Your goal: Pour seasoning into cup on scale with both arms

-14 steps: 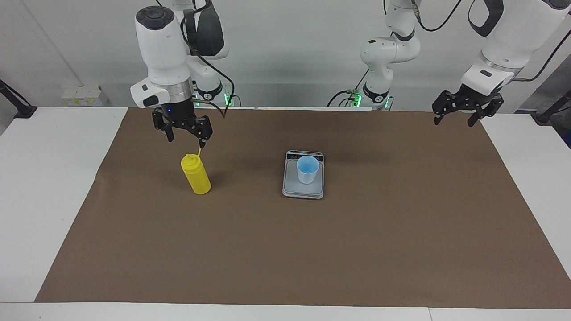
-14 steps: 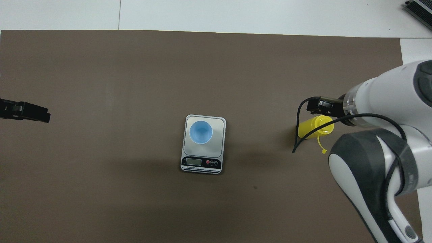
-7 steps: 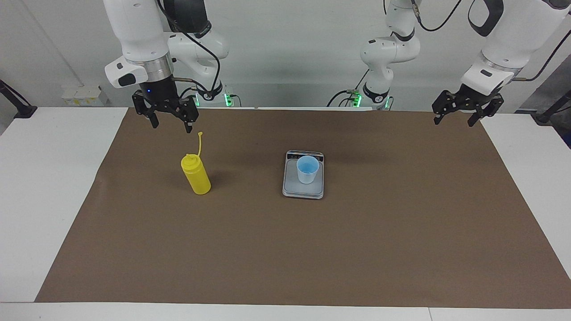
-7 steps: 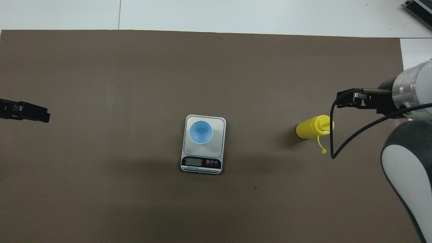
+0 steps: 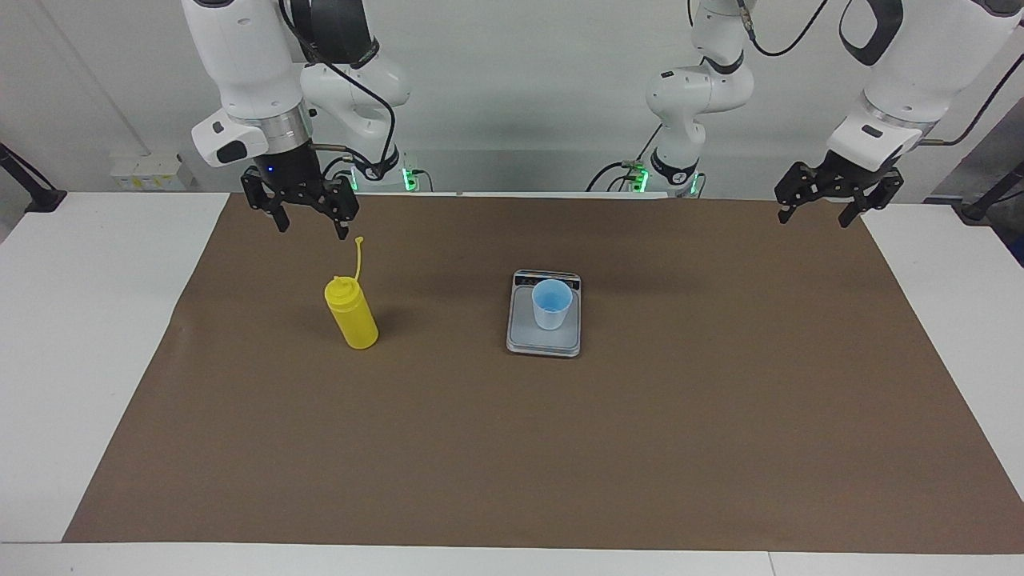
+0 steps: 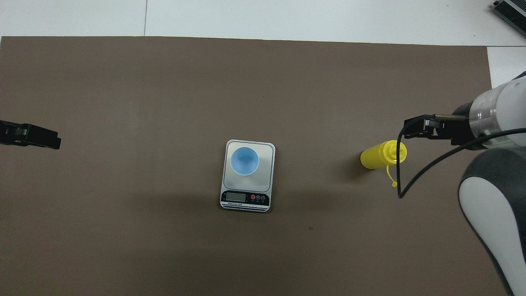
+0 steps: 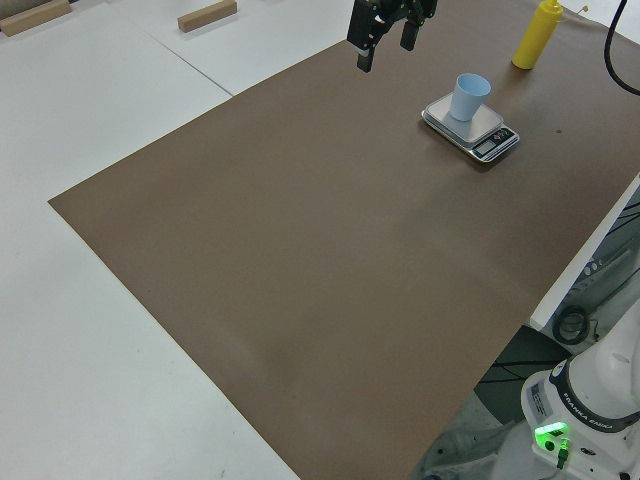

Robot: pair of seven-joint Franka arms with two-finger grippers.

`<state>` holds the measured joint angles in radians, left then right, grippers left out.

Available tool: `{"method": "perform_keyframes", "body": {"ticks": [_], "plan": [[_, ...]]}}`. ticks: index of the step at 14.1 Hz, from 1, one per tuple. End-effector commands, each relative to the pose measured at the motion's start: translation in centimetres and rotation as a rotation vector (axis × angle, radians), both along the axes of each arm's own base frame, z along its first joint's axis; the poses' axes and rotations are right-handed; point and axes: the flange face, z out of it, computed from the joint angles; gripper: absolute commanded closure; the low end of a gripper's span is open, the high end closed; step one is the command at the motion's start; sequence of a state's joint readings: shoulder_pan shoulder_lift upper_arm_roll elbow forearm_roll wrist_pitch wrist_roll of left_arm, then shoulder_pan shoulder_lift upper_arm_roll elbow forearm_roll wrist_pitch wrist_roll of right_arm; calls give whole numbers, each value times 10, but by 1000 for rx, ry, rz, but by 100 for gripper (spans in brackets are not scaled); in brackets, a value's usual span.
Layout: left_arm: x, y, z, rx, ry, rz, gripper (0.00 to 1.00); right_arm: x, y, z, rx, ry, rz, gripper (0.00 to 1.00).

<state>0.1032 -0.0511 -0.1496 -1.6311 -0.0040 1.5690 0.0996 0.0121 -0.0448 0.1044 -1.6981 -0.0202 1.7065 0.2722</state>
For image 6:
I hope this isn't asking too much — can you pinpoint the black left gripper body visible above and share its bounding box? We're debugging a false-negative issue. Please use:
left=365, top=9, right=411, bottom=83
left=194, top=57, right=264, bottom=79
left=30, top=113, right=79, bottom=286
left=0, top=120, right=61, bottom=150

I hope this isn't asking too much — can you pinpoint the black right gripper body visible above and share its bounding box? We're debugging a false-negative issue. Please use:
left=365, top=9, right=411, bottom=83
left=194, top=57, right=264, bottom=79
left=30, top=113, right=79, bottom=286
left=404, top=103, right=477, bottom=145

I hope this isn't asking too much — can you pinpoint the yellow squeeze bottle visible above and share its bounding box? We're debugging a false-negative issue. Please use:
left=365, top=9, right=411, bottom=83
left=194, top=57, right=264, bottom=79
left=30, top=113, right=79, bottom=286
left=360, top=140, right=408, bottom=188

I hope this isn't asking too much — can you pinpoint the blue plastic cup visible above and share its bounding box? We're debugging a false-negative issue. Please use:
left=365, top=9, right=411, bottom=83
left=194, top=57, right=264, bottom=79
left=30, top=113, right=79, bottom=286
left=230, top=147, right=260, bottom=176

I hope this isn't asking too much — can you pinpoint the silver digital kitchen scale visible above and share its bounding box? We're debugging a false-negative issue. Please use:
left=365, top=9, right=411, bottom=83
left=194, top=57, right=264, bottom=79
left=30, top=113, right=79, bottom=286
left=220, top=140, right=276, bottom=213

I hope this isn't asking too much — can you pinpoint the brown paper mat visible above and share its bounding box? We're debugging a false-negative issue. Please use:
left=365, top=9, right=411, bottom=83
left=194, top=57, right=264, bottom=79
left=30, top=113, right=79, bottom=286
left=0, top=36, right=516, bottom=296

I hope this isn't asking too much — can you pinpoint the grey ribbed metal device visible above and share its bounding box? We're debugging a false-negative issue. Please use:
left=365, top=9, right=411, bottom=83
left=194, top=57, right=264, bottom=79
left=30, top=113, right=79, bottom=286
left=493, top=0, right=526, bottom=38

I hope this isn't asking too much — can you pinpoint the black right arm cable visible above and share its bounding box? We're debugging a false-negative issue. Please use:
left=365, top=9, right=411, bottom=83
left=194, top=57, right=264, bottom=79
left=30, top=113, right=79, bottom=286
left=398, top=114, right=526, bottom=199

